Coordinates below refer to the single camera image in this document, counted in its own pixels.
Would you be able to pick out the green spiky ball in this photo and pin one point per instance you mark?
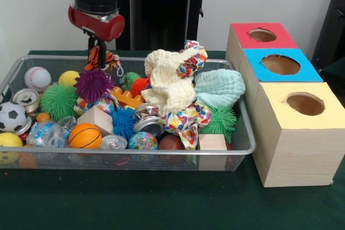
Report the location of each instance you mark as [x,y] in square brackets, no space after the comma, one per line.
[225,118]
[59,102]

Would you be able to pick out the mint green waffle cloth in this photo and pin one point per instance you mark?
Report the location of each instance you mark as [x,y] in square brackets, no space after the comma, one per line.
[221,87]

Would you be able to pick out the purple spiky ball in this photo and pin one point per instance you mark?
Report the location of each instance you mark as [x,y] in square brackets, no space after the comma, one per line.
[94,86]

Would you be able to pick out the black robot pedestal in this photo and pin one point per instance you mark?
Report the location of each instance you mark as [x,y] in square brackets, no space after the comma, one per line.
[161,12]

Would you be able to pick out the wooden three-hole box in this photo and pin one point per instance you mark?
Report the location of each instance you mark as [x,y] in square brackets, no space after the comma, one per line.
[296,154]

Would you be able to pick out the globe print ball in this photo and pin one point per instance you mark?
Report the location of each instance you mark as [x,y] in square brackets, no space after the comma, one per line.
[143,141]

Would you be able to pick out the orange striped tiger plush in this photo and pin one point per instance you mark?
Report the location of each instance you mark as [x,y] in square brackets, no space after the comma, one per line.
[111,60]

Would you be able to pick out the black stand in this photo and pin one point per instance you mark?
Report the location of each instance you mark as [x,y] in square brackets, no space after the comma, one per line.
[331,25]

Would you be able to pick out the orange basketball toy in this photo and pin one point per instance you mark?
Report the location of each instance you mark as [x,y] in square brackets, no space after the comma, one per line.
[85,135]

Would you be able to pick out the dark green tablecloth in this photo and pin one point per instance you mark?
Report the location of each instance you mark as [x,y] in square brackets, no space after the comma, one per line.
[335,68]
[161,203]

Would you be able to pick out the colourful patterned cloth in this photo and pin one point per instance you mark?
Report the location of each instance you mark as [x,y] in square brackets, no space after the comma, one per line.
[192,60]
[188,121]

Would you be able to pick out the cream waffle cloth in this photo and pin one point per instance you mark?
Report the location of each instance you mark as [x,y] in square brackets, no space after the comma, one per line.
[169,87]

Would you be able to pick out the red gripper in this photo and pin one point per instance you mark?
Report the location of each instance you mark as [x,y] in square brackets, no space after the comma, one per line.
[99,26]

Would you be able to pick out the black and white soccer ball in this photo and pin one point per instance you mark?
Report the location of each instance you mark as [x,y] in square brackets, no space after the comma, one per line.
[12,117]

